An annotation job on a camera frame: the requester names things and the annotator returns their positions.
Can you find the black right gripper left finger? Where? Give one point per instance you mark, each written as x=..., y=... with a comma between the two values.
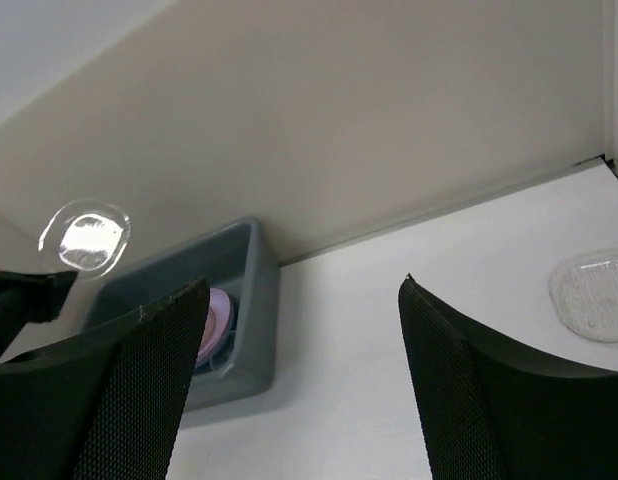
x=106, y=403

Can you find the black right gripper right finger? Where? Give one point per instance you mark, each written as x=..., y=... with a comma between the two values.
x=491, y=407

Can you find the purple plastic plate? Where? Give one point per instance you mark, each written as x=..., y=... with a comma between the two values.
x=219, y=325

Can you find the clear dish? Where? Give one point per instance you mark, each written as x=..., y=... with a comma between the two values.
x=86, y=235

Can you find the grey plastic bin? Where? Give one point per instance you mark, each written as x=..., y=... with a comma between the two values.
x=234, y=259

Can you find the clear bowl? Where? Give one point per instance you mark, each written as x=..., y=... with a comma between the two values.
x=584, y=294

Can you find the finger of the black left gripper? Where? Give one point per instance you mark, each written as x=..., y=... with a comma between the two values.
x=30, y=298

